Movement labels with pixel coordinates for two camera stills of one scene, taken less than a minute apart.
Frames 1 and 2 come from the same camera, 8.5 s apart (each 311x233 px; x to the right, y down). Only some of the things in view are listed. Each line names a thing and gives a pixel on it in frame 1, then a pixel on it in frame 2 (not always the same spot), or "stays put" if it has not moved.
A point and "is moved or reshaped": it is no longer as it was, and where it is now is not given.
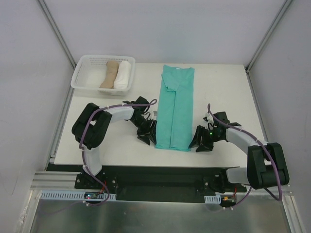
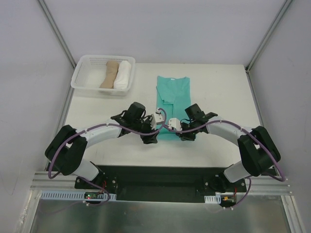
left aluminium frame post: [58, 33] stays put
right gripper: [202, 137] → [185, 135]
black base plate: [181, 184] stays put
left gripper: [146, 129] stays put
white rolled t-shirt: [121, 81] stays put
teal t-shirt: [175, 112] is moved or reshaped
